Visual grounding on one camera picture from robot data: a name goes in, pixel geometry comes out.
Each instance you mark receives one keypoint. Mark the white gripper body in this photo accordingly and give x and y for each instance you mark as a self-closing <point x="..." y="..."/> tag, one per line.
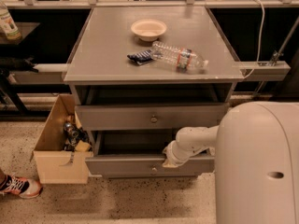
<point x="173" y="154"/>

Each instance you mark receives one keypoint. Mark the grey drawer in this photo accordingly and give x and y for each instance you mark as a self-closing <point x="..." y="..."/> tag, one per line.
<point x="139" y="153"/>
<point x="149" y="116"/>

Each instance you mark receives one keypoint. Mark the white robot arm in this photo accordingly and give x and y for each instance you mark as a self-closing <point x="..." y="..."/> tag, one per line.
<point x="256" y="162"/>

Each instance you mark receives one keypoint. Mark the grey top drawer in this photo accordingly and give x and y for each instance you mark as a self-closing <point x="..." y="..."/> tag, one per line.
<point x="149" y="116"/>

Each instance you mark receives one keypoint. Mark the grey drawer cabinet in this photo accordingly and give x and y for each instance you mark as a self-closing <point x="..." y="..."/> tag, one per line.
<point x="101" y="74"/>

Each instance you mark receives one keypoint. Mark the yellow sponge in box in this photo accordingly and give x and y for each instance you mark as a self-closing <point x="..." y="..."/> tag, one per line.
<point x="82" y="146"/>

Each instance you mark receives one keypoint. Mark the clear plastic water bottle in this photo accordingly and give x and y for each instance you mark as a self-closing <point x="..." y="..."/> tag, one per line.
<point x="182" y="59"/>

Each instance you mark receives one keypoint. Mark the metal can in box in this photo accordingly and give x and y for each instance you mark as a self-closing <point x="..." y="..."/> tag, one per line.
<point x="71" y="130"/>

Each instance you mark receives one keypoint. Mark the blue snack packet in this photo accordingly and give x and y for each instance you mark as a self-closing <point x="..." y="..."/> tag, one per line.
<point x="141" y="57"/>

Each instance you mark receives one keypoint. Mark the cardboard box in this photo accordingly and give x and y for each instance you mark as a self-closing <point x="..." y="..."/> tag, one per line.
<point x="54" y="164"/>

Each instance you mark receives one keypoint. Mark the white paper bowl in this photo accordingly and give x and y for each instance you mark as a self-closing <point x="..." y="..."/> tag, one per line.
<point x="148" y="30"/>

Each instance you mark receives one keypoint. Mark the red white sneaker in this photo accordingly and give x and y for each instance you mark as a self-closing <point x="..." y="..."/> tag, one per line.
<point x="25" y="188"/>

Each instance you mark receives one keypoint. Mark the black side table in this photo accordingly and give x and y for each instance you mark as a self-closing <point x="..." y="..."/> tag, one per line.
<point x="8" y="64"/>

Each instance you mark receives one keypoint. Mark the green labelled bottle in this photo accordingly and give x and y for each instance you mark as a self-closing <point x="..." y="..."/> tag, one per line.
<point x="7" y="24"/>

